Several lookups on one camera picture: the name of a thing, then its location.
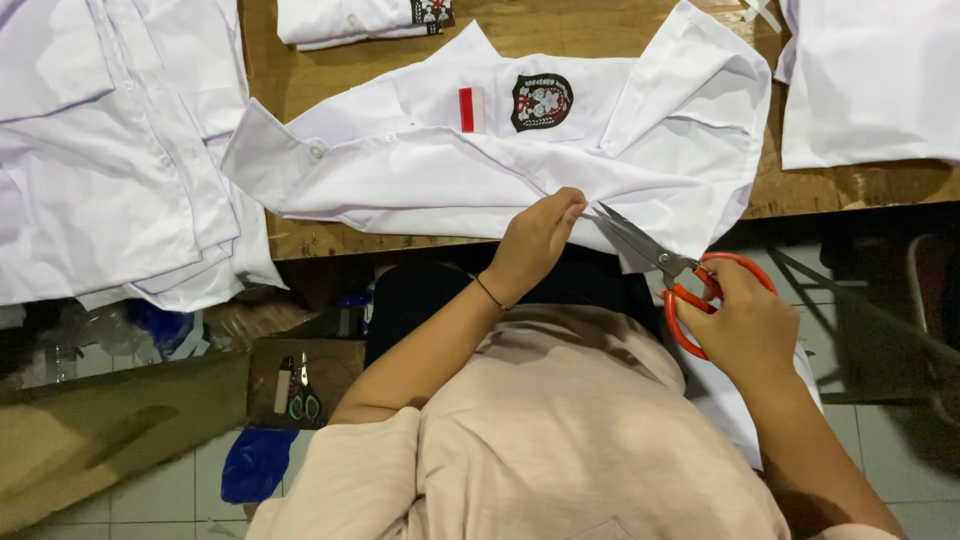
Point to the person's right hand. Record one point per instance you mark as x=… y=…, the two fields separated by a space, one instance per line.
x=746 y=322

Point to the person's left hand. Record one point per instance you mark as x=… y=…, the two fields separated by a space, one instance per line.
x=536 y=240

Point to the person's right fingers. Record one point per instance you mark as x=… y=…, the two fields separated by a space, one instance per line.
x=701 y=296

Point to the person's left fingers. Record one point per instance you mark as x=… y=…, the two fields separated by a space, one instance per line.
x=559 y=206

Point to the white shirt with black badge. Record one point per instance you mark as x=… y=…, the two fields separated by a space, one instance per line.
x=525 y=165

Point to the black wrist band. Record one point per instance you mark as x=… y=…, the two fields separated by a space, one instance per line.
x=491 y=294

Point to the wooden work table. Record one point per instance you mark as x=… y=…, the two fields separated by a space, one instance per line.
x=525 y=45

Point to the person's beige top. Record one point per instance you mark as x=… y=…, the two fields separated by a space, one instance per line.
x=562 y=435

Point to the dark metal chair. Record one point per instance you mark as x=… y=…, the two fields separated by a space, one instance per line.
x=900 y=330

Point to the plain white shirt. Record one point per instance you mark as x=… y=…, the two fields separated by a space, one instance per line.
x=870 y=82

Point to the folded white shirt with badge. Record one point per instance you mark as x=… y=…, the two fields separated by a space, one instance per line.
x=352 y=21

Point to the brown cardboard box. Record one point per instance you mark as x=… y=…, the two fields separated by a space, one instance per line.
x=300 y=382

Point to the blue plastic bag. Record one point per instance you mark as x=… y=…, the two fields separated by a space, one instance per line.
x=255 y=465

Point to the stack of white shirts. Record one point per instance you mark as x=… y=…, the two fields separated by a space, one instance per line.
x=112 y=150

